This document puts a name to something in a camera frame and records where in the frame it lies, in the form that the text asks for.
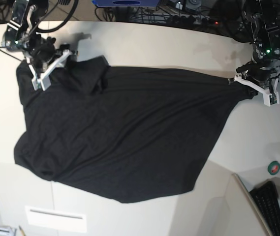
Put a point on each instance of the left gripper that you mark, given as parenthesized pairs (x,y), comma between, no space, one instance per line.
(261,75)

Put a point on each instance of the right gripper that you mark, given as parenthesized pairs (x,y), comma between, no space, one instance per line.
(41,53)

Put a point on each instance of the black t-shirt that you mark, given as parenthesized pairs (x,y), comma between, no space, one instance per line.
(129,134)

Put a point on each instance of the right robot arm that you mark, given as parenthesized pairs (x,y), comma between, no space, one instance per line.
(23,34)

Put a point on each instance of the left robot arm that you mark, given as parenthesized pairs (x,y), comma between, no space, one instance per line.
(262,16)

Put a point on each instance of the power strip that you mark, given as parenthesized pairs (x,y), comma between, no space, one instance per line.
(190,20)

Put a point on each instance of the green tape roll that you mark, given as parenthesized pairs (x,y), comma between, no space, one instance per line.
(273,168)

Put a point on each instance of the black keyboard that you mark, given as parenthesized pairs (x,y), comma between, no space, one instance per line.
(266,199)

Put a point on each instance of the pencil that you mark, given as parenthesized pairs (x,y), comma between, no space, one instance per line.
(22,231)

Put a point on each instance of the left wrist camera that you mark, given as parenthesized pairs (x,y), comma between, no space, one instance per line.
(271,99)

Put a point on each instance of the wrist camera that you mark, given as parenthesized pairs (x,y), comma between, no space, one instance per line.
(41,83)
(271,99)

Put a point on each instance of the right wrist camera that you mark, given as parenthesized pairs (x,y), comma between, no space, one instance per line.
(41,83)

